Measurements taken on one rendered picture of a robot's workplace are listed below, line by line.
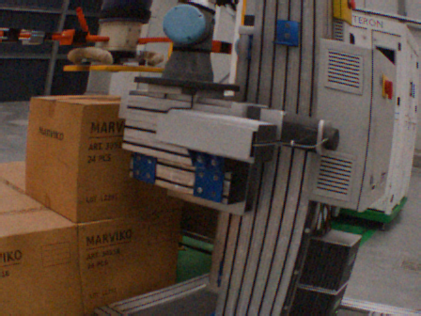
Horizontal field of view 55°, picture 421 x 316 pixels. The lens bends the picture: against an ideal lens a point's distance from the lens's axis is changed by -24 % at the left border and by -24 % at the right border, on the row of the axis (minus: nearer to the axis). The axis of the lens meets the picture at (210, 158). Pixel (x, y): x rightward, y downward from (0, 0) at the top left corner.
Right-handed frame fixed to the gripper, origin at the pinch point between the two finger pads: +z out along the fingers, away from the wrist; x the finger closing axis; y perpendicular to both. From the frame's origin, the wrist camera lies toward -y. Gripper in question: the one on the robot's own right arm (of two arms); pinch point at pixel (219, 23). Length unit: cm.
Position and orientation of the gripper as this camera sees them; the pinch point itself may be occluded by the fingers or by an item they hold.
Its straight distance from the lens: 196.7
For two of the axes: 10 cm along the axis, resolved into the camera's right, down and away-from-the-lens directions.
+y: -5.9, 0.5, -8.1
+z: -1.2, 9.8, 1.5
